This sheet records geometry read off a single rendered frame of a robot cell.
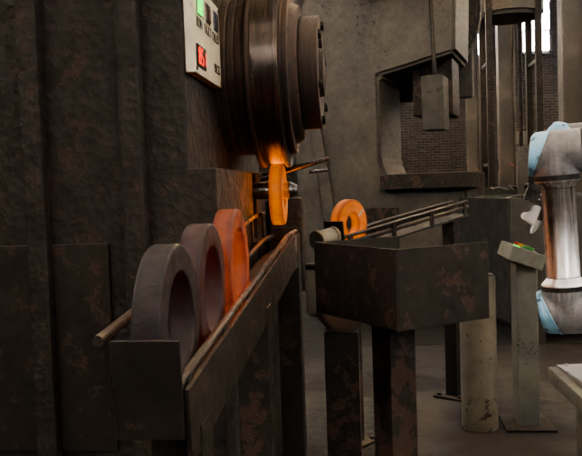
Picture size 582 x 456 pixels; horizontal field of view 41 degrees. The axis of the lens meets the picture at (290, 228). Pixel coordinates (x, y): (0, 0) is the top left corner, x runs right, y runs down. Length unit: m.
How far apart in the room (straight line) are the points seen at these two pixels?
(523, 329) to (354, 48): 2.51
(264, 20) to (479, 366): 1.38
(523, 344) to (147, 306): 1.99
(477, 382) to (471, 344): 0.13
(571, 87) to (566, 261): 8.78
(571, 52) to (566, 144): 8.83
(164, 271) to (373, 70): 3.90
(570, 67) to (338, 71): 6.47
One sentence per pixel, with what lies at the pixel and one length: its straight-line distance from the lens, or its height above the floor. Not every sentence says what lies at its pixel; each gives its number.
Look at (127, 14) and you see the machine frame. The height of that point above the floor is 1.17.
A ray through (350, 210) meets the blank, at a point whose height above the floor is 0.75.
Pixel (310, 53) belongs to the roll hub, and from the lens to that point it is 1.85.
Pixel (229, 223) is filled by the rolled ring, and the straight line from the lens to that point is 1.21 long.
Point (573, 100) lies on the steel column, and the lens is 10.83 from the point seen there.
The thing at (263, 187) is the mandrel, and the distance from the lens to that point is 1.96.
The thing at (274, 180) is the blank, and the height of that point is 0.85.
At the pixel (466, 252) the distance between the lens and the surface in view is 1.38.
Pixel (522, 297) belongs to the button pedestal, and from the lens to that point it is 2.66.
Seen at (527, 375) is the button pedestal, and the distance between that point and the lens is 2.71.
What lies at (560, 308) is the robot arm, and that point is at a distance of 2.12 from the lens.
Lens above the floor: 0.83
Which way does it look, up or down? 3 degrees down
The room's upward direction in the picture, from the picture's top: 2 degrees counter-clockwise
